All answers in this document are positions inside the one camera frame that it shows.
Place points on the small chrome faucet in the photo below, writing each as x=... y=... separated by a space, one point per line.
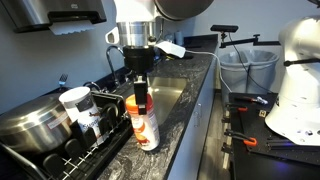
x=95 y=84

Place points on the white sugar canister black label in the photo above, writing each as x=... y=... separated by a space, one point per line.
x=81 y=106

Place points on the paper towel dispenser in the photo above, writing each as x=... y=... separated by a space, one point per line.
x=33 y=11

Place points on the white trash bin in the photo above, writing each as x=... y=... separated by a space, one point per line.
x=245 y=66

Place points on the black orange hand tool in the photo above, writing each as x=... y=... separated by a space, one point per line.
x=250 y=99

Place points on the gray trash bin with liner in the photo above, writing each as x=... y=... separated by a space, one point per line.
x=263 y=70
x=233 y=70

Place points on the red-capped white creamer bottle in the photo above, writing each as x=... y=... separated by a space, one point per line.
x=148 y=130

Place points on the black dish rack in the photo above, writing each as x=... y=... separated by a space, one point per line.
x=66 y=163

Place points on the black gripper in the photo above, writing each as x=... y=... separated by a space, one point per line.
x=138 y=58

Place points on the stainless steel pot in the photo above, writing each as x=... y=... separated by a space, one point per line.
x=33 y=123

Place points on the white paper towel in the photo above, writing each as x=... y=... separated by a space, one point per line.
x=71 y=28

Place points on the small square marker tag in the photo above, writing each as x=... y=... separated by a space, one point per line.
x=262 y=113

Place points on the black perforated breadboard plate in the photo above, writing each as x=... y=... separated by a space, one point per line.
x=266 y=126

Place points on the chrome gooseneck faucet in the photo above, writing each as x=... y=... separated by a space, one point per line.
x=111 y=63

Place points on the white base cabinet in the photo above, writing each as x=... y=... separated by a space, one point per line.
x=191 y=150

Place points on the white cup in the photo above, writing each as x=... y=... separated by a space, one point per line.
x=179 y=37

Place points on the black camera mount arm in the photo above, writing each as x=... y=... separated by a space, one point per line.
x=246 y=41

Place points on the black orange bar clamp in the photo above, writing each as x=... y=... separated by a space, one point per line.
x=238 y=107
x=245 y=140

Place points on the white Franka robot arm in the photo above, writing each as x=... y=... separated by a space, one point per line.
x=296 y=83

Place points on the black stereo camera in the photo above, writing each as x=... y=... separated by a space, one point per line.
x=224 y=28

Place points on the stainless steel sink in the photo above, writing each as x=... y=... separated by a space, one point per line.
x=166 y=93

